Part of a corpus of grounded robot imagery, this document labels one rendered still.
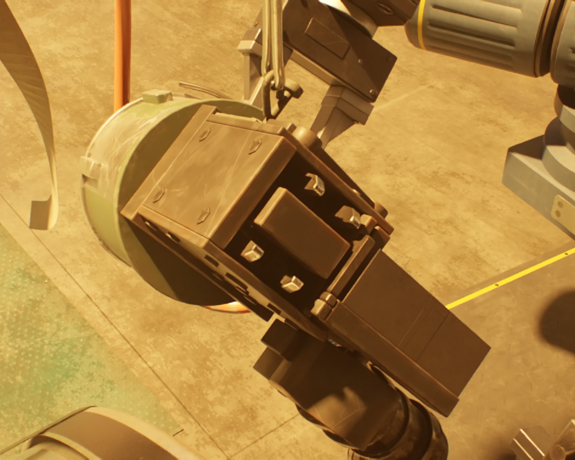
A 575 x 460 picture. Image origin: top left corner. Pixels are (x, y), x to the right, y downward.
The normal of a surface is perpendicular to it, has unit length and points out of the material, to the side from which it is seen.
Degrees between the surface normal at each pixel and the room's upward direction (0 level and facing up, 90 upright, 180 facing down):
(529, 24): 74
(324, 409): 40
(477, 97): 0
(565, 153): 23
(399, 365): 65
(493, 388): 0
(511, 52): 107
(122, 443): 31
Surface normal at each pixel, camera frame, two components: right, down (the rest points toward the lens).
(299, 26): 0.45, 0.18
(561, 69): -0.45, 0.81
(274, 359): -0.68, -0.57
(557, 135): -0.39, -0.73
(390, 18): -0.46, 0.89
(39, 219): -0.82, -0.12
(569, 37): -0.47, 0.36
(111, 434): -0.34, -0.92
